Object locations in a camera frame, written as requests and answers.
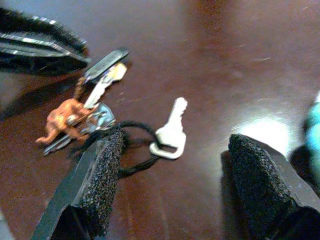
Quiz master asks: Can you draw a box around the silver key bunch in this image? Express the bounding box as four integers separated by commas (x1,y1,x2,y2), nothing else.
42,62,128,156

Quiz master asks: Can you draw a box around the black glasses case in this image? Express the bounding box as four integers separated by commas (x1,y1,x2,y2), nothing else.
0,7,91,76

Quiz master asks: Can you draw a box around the teal and black object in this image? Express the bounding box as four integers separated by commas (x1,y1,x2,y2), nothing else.
289,91,320,186

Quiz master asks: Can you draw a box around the black key fob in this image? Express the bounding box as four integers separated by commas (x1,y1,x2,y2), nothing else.
83,49,130,84

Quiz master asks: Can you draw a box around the brown animal figure keychain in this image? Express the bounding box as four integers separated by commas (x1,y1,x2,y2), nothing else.
35,77,93,146

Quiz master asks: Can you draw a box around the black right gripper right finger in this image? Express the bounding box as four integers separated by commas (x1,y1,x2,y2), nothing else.
220,133,320,240

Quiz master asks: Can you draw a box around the silver key with slotted head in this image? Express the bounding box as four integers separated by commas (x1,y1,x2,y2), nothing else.
149,97,189,160

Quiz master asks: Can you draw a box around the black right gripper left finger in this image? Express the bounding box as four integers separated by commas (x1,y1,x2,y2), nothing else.
31,130,125,240

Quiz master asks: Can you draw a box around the black cord loop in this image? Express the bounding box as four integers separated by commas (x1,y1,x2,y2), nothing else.
74,120,161,180

